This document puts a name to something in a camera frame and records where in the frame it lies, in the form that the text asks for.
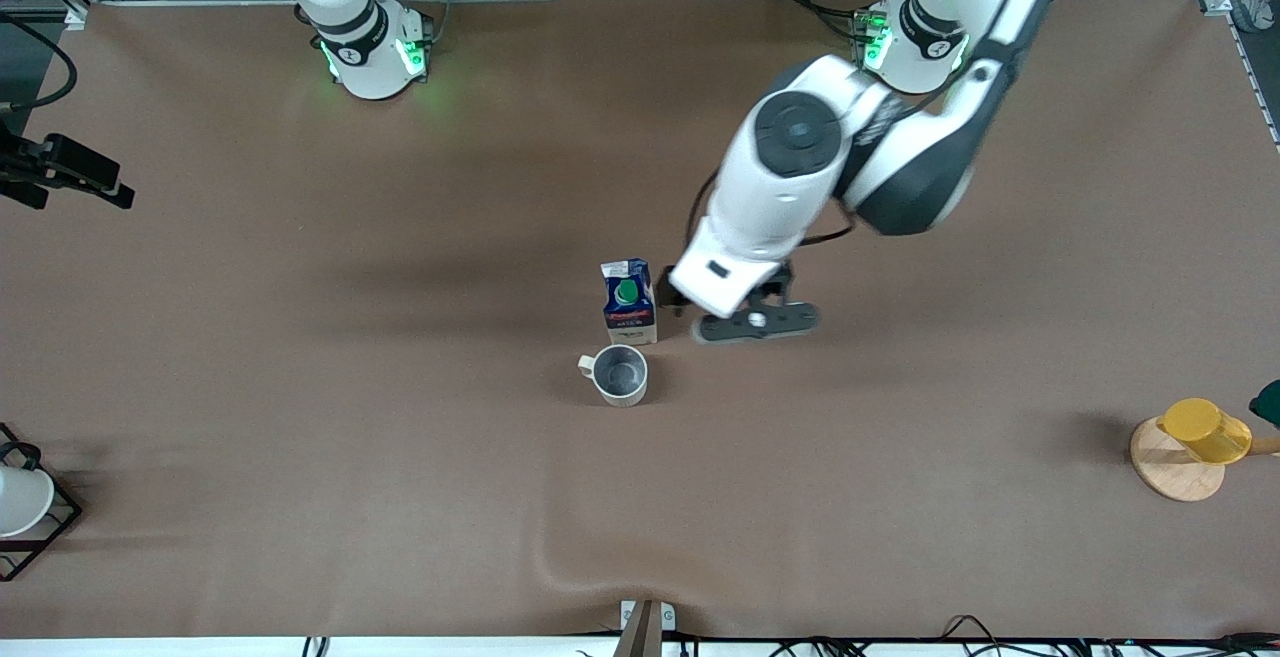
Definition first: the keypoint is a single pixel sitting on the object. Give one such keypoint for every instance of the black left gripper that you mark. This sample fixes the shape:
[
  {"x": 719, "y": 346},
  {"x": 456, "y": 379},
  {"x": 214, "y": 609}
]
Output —
[{"x": 667, "y": 295}]

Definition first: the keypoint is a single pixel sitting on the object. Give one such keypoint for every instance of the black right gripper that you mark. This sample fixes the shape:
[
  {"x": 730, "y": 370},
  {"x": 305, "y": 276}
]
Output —
[{"x": 9, "y": 149}]

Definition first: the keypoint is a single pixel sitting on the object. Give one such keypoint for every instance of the blue white milk carton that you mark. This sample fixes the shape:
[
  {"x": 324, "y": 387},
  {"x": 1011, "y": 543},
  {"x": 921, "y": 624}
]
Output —
[{"x": 630, "y": 322}]

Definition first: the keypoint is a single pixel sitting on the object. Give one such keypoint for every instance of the beige mug with grey inside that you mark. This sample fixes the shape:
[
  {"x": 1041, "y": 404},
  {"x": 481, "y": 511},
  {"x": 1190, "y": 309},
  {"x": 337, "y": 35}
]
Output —
[{"x": 628, "y": 395}]

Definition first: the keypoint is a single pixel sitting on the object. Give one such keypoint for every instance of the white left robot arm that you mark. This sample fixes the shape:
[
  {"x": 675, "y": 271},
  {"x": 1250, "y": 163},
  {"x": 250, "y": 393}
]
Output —
[{"x": 790, "y": 177}]

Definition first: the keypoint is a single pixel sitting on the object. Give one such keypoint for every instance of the white cup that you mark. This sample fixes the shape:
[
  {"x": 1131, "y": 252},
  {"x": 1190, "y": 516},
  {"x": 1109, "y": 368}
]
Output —
[{"x": 20, "y": 502}]

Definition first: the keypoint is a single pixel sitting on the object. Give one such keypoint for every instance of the round wooden cup stand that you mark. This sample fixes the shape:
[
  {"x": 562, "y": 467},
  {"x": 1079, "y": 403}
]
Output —
[{"x": 1170, "y": 472}]

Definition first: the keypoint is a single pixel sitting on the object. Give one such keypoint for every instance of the yellow cup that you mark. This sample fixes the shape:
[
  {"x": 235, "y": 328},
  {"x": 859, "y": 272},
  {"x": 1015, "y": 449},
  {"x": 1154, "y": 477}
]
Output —
[{"x": 1205, "y": 432}]

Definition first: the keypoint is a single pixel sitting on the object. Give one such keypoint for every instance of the dark green object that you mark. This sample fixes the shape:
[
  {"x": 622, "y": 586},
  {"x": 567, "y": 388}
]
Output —
[{"x": 1268, "y": 405}]

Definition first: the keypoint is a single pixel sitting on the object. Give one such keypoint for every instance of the grey white shoe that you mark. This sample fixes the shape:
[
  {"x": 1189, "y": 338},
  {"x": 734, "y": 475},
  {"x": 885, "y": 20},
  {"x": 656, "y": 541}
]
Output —
[{"x": 1258, "y": 9}]

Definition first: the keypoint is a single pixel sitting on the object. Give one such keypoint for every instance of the metal table edge bracket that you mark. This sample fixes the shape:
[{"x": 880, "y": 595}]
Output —
[{"x": 647, "y": 627}]

